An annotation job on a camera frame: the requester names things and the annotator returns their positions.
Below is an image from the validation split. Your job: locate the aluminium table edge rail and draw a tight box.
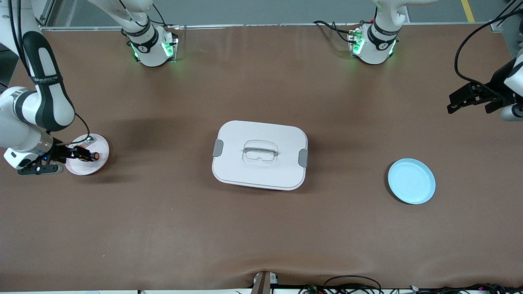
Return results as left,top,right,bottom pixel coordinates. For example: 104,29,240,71
41,22,500,31

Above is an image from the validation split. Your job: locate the aluminium frame post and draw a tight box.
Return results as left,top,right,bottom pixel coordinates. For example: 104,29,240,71
490,0,523,58
37,0,56,31

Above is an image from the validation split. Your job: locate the pink round plate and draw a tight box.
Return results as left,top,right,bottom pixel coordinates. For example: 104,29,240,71
65,133,110,176

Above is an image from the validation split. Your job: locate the white lidded storage box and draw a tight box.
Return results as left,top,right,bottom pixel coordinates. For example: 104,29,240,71
212,120,308,192

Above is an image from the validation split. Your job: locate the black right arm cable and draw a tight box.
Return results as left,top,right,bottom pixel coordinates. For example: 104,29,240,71
7,0,91,146

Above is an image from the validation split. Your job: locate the light blue round plate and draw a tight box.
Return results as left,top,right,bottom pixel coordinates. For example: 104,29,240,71
387,158,436,205

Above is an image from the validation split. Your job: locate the black cable bundle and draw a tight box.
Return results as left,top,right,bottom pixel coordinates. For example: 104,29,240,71
409,283,523,294
298,275,384,294

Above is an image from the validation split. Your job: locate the clear white switch component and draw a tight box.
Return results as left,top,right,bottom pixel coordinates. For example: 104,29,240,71
69,136,95,148

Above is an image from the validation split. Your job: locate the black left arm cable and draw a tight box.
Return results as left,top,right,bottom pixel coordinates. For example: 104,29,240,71
453,8,523,102

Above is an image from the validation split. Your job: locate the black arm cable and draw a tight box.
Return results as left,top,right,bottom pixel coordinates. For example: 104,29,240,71
453,8,523,102
7,0,91,146

